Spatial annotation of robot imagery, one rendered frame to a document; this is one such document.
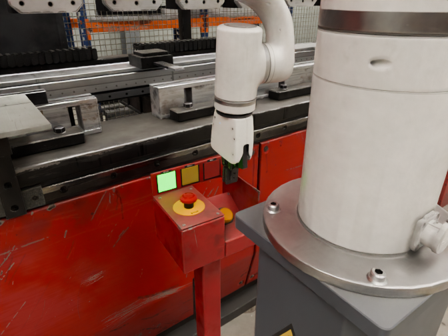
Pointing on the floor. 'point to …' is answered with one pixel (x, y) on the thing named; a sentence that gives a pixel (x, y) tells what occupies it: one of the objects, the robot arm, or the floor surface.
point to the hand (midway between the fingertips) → (230, 174)
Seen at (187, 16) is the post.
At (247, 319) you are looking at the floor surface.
